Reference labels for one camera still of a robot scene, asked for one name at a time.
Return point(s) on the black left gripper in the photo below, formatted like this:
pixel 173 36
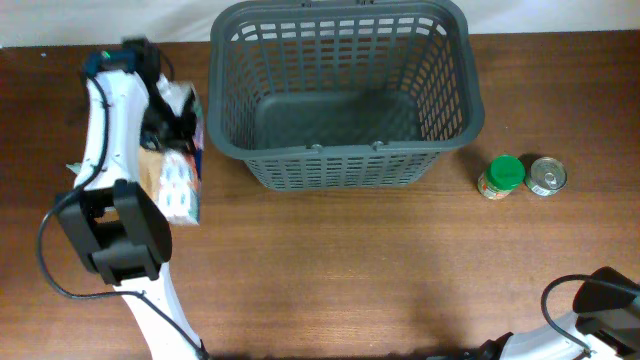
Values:
pixel 182 134

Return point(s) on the tan paper pouch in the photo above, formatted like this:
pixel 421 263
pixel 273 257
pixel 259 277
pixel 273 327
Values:
pixel 150 167

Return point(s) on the multicolour tissue pack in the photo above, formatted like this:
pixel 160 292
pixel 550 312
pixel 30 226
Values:
pixel 178 194

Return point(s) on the grey plastic basket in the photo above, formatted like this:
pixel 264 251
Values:
pixel 341 94

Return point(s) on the green lid jar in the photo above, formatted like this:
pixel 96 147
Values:
pixel 503 175

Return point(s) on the silver tin can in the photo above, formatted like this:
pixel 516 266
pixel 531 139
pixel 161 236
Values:
pixel 546 176

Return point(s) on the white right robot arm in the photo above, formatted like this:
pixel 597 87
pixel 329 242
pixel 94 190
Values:
pixel 602 325

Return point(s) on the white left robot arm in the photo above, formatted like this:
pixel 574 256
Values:
pixel 113 225

